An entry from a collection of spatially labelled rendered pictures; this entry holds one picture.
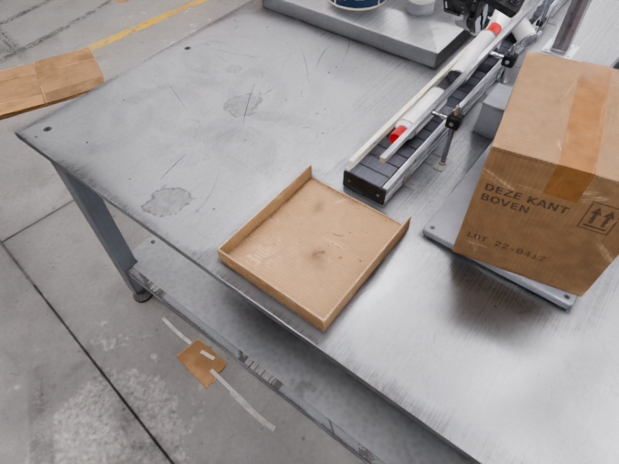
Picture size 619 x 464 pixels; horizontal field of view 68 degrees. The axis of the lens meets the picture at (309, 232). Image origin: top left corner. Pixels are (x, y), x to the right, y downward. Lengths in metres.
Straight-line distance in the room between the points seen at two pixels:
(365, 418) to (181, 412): 0.64
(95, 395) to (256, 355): 0.62
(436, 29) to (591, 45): 0.49
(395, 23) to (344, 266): 0.90
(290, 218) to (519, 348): 0.50
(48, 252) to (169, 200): 1.27
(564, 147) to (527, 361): 0.36
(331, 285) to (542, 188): 0.40
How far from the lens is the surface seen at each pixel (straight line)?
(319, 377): 1.45
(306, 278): 0.89
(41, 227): 2.40
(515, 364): 0.87
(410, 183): 1.07
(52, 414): 1.88
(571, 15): 1.61
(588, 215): 0.82
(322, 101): 1.29
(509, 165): 0.76
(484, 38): 1.36
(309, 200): 1.01
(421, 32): 1.53
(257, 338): 1.52
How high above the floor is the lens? 1.58
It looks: 51 degrees down
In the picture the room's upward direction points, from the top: 2 degrees counter-clockwise
